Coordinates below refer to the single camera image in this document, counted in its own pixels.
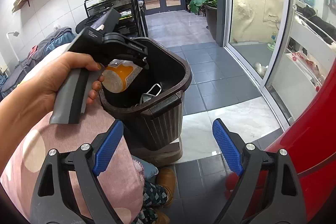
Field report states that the orange plastic jar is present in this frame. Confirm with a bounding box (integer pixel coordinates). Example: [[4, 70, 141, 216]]
[[102, 59, 142, 93]]

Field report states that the dark brown trash bin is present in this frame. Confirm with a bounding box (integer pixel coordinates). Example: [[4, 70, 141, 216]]
[[100, 37, 192, 151]]

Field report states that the person's left hand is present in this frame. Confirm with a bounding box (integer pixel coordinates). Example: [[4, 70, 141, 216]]
[[1, 52, 101, 134]]

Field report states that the black metal utility cart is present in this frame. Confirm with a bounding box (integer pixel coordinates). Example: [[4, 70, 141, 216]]
[[84, 0, 148, 38]]

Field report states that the pink polka dot blanket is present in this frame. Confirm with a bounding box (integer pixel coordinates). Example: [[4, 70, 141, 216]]
[[0, 43, 146, 224]]

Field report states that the red round object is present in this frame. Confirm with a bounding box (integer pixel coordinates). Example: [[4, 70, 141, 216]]
[[225, 58, 336, 223]]

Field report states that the white face mask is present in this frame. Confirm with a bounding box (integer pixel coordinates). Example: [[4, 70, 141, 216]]
[[139, 84, 162, 104]]

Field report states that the white floor lamp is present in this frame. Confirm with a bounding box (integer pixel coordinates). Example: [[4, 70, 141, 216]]
[[5, 31, 27, 75]]

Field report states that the brown shoe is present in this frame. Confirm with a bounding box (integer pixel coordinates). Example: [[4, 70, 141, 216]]
[[157, 167, 176, 207]]

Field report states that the green potted plant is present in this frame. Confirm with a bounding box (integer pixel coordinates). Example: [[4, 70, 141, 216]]
[[188, 0, 218, 40]]

